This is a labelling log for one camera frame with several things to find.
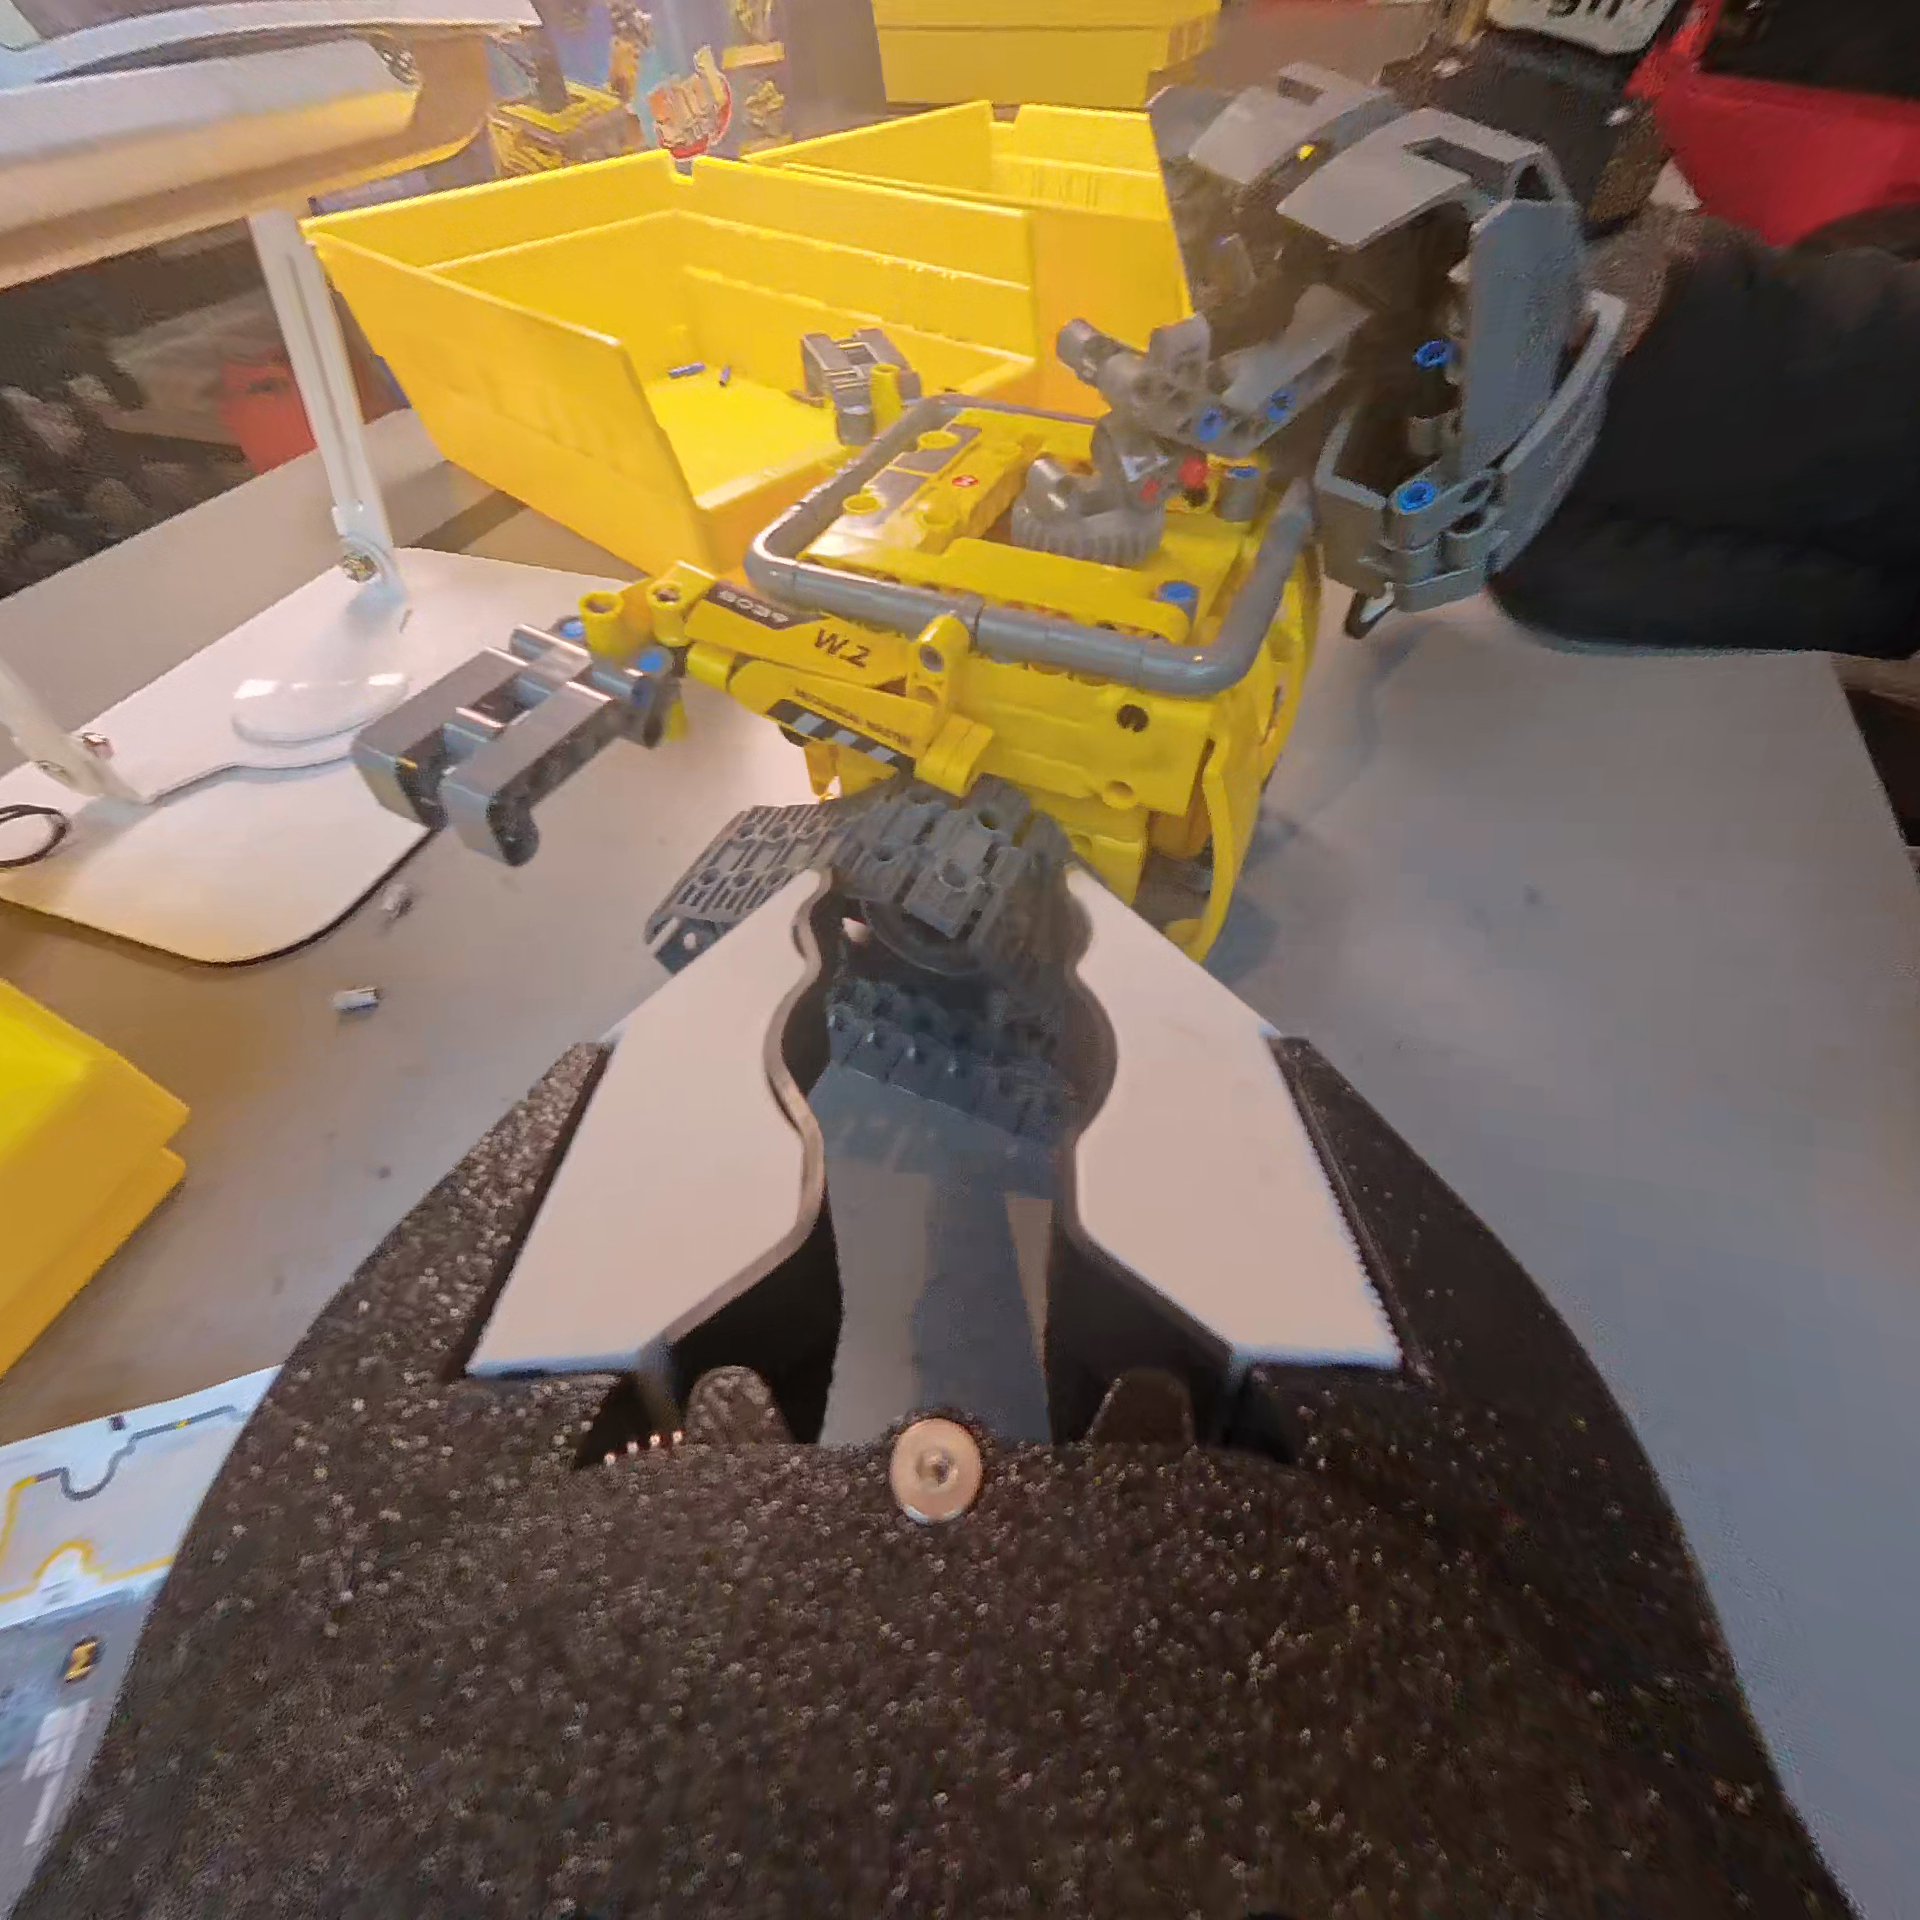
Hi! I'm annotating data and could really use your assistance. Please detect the red container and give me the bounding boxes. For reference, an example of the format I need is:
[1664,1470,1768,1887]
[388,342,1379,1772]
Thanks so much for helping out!
[211,348,324,473]

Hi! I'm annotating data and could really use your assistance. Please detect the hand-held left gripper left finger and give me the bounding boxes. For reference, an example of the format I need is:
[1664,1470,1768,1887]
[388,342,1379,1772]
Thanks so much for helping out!
[464,872,838,1444]

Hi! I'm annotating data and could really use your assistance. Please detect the person's right forearm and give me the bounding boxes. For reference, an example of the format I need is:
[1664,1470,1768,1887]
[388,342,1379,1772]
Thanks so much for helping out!
[1486,210,1920,663]

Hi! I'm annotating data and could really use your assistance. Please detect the grey robot model head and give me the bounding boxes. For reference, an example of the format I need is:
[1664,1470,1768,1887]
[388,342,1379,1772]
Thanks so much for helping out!
[1056,60,1630,641]

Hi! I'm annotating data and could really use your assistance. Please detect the yellow tracked brick robot model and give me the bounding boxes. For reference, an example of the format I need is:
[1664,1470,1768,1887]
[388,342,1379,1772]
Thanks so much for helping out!
[351,323,1327,1154]

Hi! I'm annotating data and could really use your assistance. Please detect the red armchair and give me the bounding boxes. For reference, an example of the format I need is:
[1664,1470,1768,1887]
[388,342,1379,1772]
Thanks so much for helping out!
[1628,0,1920,255]

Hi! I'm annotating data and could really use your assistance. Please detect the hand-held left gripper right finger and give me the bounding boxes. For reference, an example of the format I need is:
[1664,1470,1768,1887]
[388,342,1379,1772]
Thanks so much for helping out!
[1042,878,1408,1444]

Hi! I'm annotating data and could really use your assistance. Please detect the white book stand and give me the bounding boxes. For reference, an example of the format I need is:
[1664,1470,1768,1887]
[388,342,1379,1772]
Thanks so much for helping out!
[0,0,543,964]

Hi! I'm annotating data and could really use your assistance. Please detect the white sticker sheet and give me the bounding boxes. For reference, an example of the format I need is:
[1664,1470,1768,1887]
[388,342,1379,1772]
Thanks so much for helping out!
[0,1364,287,1884]

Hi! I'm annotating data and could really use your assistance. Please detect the blue printed cardboard box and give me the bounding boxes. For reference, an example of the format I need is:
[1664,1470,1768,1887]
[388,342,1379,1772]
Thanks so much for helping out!
[486,0,880,174]

